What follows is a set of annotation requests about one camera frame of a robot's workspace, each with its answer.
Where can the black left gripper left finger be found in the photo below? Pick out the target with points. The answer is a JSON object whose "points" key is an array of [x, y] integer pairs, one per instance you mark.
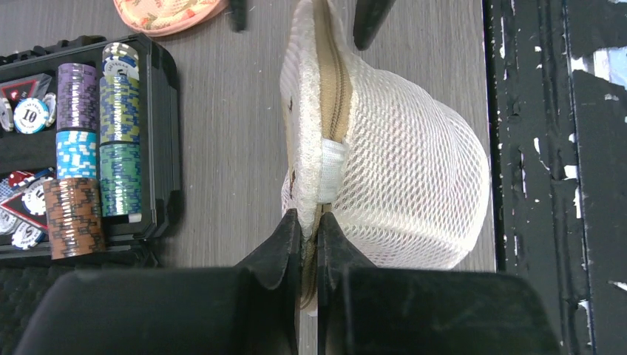
{"points": [[249, 308]]}

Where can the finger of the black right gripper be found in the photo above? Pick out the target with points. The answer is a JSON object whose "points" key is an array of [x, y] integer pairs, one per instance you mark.
{"points": [[368, 19]]}

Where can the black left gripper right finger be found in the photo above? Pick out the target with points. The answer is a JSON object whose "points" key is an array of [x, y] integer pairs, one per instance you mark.
{"points": [[364, 309]]}

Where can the floral mesh laundry bag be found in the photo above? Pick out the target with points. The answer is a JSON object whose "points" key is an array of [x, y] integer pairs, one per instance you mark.
{"points": [[159, 18]]}

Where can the black poker chip case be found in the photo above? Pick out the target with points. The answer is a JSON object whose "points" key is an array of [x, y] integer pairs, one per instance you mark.
{"points": [[90, 151]]}

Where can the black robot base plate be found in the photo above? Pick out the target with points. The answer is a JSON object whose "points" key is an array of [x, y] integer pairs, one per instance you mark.
{"points": [[557, 122]]}

